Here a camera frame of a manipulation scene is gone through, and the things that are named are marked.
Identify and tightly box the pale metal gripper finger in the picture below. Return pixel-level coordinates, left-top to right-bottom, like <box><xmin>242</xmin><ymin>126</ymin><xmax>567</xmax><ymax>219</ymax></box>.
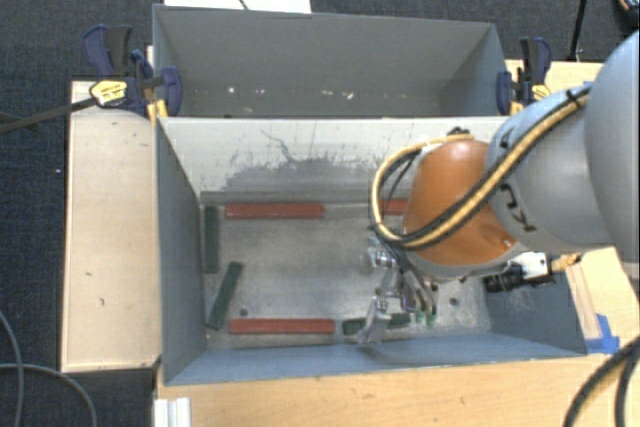
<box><xmin>356</xmin><ymin>296</ymin><xmax>384</xmax><ymax>345</ymax></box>
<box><xmin>370</xmin><ymin>303</ymin><xmax>394</xmax><ymax>346</ymax></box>

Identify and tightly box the dark green flat block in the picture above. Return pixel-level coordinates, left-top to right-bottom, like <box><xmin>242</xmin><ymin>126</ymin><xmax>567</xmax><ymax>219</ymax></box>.
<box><xmin>202</xmin><ymin>205</ymin><xmax>221</xmax><ymax>275</ymax></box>
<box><xmin>206</xmin><ymin>261</ymin><xmax>245</xmax><ymax>331</ymax></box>
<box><xmin>341</xmin><ymin>313</ymin><xmax>412</xmax><ymax>336</ymax></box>

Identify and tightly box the red-brown flat block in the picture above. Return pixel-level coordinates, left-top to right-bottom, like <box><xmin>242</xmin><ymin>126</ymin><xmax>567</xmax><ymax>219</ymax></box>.
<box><xmin>224</xmin><ymin>202</ymin><xmax>327</xmax><ymax>221</ymax></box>
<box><xmin>378</xmin><ymin>198</ymin><xmax>409</xmax><ymax>217</ymax></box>
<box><xmin>228</xmin><ymin>318</ymin><xmax>336</xmax><ymax>336</ymax></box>

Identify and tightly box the grey metal bin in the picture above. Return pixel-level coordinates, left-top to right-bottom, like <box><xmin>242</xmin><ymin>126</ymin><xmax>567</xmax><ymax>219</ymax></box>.
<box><xmin>151</xmin><ymin>3</ymin><xmax>589</xmax><ymax>387</ymax></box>

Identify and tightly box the pale wood board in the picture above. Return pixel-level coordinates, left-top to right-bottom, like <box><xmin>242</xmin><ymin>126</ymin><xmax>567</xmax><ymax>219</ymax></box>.
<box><xmin>60</xmin><ymin>79</ymin><xmax>162</xmax><ymax>374</ymax></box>

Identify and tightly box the black cylinder on white bracket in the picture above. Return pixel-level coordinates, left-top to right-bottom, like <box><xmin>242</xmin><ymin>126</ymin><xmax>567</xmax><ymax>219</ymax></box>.
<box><xmin>483</xmin><ymin>250</ymin><xmax>584</xmax><ymax>294</ymax></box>

